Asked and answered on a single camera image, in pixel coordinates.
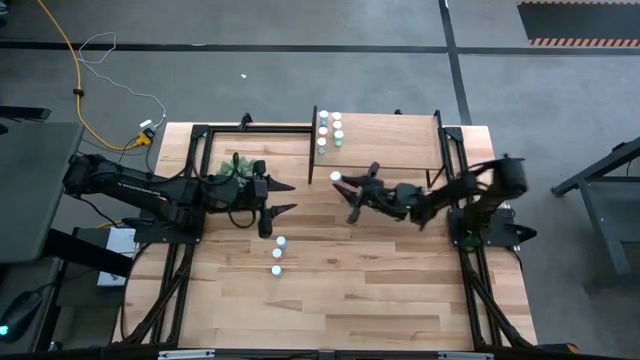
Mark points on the white adapter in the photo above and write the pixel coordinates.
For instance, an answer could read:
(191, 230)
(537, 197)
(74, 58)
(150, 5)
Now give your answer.
(146, 123)

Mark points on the black desk beam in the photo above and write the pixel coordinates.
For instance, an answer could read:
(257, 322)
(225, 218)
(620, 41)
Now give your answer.
(85, 252)

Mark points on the black flat bar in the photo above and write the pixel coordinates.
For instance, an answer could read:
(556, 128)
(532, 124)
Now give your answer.
(25, 113)

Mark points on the black aluminium rig frame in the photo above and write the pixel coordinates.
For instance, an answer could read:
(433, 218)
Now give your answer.
(260, 129)

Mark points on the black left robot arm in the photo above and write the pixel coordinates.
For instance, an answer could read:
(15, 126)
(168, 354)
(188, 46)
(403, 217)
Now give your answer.
(140, 187)

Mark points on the wooden shelf black metal frame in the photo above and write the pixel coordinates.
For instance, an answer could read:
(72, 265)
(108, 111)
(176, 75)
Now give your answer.
(390, 145)

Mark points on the green artificial plant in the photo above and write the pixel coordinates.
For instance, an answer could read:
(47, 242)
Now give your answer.
(240, 165)

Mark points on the grey desk top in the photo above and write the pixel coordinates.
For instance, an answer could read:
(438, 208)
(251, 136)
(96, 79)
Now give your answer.
(35, 190)

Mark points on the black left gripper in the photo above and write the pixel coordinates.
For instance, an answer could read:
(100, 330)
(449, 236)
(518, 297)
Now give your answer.
(250, 192)

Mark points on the white power box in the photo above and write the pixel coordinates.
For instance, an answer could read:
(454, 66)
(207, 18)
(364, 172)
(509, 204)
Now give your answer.
(122, 242)

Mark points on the black computer mouse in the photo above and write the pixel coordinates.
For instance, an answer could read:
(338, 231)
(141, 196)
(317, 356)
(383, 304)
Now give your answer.
(20, 315)

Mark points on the black metal stand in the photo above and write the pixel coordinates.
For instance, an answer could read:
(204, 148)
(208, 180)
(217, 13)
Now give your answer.
(602, 225)

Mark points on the yellow power plug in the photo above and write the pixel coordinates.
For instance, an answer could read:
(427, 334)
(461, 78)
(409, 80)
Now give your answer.
(145, 138)

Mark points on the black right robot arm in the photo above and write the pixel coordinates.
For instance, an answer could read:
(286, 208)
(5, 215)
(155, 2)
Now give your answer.
(500, 185)

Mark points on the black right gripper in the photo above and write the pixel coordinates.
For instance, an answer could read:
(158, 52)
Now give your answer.
(395, 200)

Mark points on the silver bracket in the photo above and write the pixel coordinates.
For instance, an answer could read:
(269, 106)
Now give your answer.
(465, 356)
(185, 355)

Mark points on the green medicine bottle white cap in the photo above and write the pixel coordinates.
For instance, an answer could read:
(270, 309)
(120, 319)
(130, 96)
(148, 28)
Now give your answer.
(276, 270)
(339, 134)

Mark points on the black mat hazard stripe edge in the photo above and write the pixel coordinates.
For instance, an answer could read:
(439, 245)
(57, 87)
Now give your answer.
(575, 22)

